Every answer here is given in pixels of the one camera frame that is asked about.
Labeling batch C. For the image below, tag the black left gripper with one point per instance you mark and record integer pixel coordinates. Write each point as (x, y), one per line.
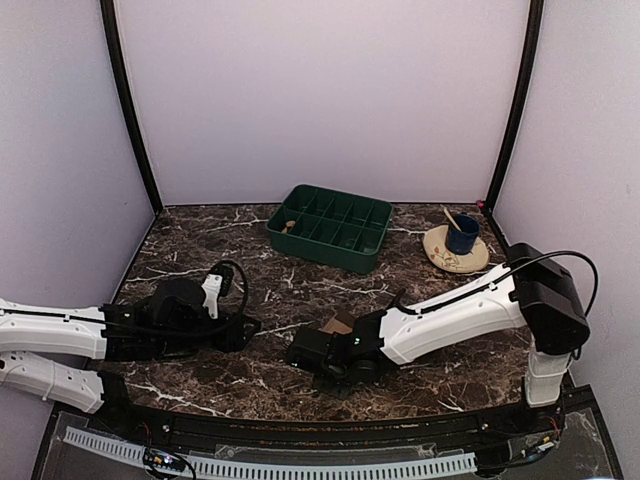
(231, 338)

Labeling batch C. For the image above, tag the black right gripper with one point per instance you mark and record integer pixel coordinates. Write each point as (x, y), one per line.
(340, 390)

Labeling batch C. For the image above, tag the tan brown sock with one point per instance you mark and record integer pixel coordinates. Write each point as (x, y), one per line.
(341, 323)

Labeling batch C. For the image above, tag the brown argyle sock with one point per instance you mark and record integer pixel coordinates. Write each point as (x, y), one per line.
(288, 226)

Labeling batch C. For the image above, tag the green compartment tray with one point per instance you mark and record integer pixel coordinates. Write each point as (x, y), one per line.
(333, 228)

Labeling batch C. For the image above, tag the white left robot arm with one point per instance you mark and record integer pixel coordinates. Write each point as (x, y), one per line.
(162, 329)

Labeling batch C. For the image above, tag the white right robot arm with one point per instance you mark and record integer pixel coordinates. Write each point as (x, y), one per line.
(531, 289)

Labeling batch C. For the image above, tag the small circuit board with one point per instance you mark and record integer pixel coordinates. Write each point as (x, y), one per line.
(163, 462)

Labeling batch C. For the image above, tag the cream floral plate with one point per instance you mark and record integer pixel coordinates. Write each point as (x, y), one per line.
(437, 247)

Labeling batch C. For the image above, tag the dark blue mug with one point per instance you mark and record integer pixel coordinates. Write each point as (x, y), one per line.
(462, 243)

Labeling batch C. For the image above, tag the wooden spoon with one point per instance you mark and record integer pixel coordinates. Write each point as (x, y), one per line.
(451, 219)

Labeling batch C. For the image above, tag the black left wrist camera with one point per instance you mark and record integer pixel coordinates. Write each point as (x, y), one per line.
(184, 305)

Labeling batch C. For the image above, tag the white slotted cable duct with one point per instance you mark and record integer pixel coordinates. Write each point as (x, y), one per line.
(207, 467)

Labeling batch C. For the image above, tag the black front table rail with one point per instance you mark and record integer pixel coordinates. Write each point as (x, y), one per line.
(482, 427)

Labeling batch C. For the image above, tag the black left frame post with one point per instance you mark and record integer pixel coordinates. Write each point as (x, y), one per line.
(128, 109)

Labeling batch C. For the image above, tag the black frame post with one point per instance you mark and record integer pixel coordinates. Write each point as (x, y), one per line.
(516, 111)
(128, 109)

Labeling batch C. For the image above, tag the black right frame post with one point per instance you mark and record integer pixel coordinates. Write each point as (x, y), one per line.
(516, 111)

